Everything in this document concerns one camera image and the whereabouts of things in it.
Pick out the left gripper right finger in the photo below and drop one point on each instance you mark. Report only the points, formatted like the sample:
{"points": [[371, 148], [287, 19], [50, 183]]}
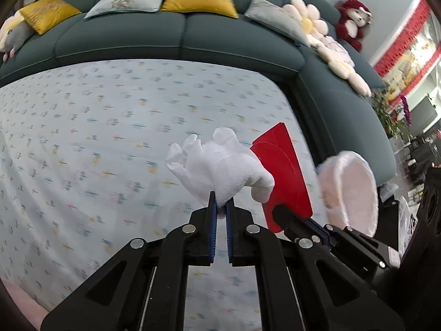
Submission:
{"points": [[230, 208]]}

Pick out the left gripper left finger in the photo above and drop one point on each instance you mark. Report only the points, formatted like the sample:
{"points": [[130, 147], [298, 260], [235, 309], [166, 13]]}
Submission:
{"points": [[211, 225]]}

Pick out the white tissue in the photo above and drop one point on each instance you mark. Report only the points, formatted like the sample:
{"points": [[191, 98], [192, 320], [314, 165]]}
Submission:
{"points": [[221, 165]]}

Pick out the red envelope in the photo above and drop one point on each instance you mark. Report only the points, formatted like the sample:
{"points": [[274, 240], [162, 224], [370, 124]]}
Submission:
{"points": [[276, 152]]}

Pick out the floral light blue tablecloth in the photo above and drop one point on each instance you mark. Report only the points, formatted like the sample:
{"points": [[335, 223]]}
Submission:
{"points": [[83, 151]]}

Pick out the potted flowers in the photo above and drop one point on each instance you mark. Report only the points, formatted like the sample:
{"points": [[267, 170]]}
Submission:
{"points": [[395, 119]]}

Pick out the white flower pillow flat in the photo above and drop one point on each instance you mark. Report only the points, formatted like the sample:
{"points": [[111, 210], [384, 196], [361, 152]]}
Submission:
{"points": [[340, 63]]}

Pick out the dark green sectional sofa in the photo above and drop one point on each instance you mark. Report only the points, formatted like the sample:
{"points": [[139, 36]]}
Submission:
{"points": [[332, 115]]}

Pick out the light grey cushion right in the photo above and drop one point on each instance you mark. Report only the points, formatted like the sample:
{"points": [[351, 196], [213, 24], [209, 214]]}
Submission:
{"points": [[277, 19]]}

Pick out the white flower pillow upright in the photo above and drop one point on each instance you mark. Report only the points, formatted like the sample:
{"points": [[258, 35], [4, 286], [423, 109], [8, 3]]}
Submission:
{"points": [[309, 17]]}

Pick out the red white plush bear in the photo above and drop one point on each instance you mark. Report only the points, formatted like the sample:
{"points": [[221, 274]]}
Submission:
{"points": [[354, 20]]}

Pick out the yellow cushion left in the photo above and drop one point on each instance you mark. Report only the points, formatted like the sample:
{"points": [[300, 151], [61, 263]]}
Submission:
{"points": [[43, 15]]}

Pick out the grey plush toy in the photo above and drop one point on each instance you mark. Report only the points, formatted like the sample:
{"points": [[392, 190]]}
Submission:
{"points": [[14, 39]]}

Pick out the red wall hanging decoration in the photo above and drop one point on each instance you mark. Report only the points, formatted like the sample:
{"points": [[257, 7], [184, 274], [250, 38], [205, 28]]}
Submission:
{"points": [[411, 55]]}

